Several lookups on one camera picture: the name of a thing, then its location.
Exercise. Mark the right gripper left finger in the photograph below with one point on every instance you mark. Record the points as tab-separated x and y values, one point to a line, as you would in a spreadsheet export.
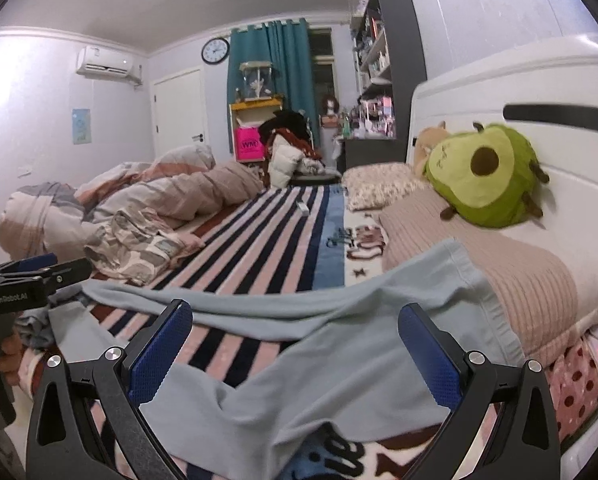
63	441

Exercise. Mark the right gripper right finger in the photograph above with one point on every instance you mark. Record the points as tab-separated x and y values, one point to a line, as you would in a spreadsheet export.
523	442

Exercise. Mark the light blue pants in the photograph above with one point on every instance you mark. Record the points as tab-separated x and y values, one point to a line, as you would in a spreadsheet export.
345	364

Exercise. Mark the person's left hand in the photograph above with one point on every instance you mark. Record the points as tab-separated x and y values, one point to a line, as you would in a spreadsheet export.
11	358

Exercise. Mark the polka dot bed sheet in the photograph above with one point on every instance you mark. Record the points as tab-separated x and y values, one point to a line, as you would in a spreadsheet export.
573	382

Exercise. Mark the pink ribbed pillow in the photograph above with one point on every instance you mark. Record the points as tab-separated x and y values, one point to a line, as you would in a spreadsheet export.
548	287

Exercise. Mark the grey cream patterned cloth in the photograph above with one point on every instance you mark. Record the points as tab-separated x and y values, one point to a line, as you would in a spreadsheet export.
136	245

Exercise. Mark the rumpled beige pink duvet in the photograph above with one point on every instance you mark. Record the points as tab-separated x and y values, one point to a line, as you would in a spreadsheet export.
175	188

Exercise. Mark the green avocado plush toy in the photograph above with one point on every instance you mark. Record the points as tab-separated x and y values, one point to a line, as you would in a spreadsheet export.
488	176

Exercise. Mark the white air conditioner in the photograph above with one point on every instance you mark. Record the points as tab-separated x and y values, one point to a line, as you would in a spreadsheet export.
108	63

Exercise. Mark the white door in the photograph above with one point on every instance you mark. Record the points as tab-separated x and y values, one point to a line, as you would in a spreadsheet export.
179	110

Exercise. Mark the floral patterned pillow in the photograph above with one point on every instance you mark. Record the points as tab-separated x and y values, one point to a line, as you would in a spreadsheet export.
379	185

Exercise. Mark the striped pink navy blanket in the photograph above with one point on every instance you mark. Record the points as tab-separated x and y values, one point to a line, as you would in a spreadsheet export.
261	250

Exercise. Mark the magenta shopping bag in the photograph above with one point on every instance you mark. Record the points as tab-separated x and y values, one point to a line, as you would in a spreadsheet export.
248	146

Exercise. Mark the tan plush toy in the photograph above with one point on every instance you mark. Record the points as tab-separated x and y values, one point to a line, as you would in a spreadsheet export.
426	141

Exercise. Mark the yellow shelf unit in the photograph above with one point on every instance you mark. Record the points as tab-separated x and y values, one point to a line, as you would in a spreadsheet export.
252	113

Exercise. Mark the pile of clothes on chair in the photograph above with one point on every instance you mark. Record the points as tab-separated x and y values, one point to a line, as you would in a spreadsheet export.
290	158

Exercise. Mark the white bed headboard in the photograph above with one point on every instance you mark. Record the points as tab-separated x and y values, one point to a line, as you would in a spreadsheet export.
526	121

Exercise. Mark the dark tall bookshelf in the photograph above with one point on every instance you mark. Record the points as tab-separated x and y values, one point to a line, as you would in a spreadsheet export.
390	63

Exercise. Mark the teal curtain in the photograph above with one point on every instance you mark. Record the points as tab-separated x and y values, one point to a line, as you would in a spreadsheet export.
285	44

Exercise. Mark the blue wall poster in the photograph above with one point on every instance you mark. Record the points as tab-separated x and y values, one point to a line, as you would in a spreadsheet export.
81	126

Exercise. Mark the round wall clock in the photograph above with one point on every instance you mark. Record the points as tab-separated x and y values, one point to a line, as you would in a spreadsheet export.
215	51

